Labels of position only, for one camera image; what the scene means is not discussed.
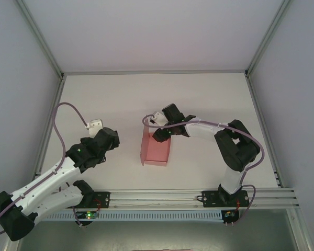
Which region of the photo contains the pink paper box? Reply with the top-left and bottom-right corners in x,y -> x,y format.
139,124 -> 173,168

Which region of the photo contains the small circuit board green light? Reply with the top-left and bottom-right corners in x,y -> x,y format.
77,210 -> 100,220

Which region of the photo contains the grey metal panel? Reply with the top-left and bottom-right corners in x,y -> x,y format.
18,221 -> 298,251

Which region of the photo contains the short aluminium table rail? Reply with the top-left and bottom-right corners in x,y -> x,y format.
62,69 -> 248,76

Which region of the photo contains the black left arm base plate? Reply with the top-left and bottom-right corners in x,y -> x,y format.
63,191 -> 111,209

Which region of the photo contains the aluminium side table rail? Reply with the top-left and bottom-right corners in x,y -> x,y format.
4,77 -> 66,251
245,75 -> 314,251

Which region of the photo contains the short purple base cable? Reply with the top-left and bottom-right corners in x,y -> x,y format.
71,206 -> 84,228
231,184 -> 257,227

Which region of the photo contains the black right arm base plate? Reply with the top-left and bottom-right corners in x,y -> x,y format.
201,190 -> 253,209

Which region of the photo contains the white slotted cable duct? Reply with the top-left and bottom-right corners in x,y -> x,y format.
46,211 -> 223,222

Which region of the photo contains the aluminium upright frame post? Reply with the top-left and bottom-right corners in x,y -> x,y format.
244,0 -> 294,79
15,0 -> 66,81

